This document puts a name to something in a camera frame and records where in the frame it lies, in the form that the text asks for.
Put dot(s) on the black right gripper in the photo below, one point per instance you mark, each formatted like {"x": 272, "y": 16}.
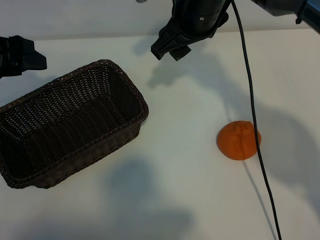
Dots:
{"x": 200, "y": 15}

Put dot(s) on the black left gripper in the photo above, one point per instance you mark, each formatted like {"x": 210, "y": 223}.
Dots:
{"x": 10, "y": 55}

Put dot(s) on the dark brown wicker basket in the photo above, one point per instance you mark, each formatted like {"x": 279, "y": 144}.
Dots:
{"x": 75, "y": 112}

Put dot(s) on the orange fruit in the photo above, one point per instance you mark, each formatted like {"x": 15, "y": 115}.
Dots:
{"x": 235, "y": 142}

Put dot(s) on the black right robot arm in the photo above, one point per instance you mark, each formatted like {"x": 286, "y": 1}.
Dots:
{"x": 280, "y": 7}

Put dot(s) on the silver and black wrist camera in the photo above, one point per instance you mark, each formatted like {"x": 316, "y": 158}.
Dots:
{"x": 140, "y": 1}

